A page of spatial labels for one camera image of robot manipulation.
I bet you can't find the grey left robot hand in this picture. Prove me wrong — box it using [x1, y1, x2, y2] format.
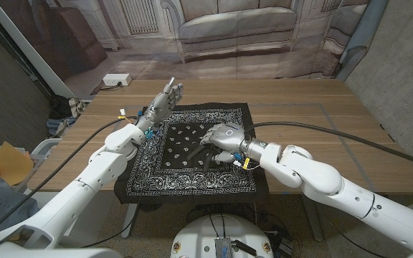
[145, 77, 185, 125]

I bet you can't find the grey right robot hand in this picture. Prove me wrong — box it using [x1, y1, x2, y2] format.
[199, 122, 250, 164]

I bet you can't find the black paisley bandana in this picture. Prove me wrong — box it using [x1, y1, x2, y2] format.
[114, 102, 270, 205]

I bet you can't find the white power strip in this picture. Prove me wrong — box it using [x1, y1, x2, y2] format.
[102, 73, 133, 87]

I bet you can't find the plaid cloth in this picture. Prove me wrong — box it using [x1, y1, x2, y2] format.
[54, 95, 95, 137]

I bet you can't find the printed sofa room backdrop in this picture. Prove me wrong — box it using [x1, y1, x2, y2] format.
[0, 0, 372, 97]

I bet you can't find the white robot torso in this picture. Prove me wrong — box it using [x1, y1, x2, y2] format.
[170, 214, 275, 258]

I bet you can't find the black bag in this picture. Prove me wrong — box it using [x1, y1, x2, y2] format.
[48, 95, 73, 121]

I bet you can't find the blue cloth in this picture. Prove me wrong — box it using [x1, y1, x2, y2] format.
[46, 117, 78, 136]

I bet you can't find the silver finned electronics box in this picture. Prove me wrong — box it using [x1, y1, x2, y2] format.
[214, 236, 233, 258]

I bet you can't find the black plug on torso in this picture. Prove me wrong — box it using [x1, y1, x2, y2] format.
[233, 239, 257, 257]

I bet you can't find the white slanted beam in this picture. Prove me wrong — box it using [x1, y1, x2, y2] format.
[0, 0, 85, 100]

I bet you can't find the white plastic bin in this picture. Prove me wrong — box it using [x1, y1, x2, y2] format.
[0, 138, 62, 171]

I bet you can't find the yellow paper envelope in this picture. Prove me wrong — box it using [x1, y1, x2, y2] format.
[0, 140, 34, 186]

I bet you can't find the blue-grey rolled backdrop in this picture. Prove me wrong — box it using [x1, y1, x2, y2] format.
[335, 0, 389, 82]

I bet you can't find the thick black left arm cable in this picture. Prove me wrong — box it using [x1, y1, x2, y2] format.
[0, 116, 139, 244]

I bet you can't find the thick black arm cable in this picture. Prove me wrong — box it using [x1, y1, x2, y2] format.
[0, 116, 139, 244]
[244, 120, 413, 172]

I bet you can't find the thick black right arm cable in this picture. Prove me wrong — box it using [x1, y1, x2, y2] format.
[244, 120, 413, 172]

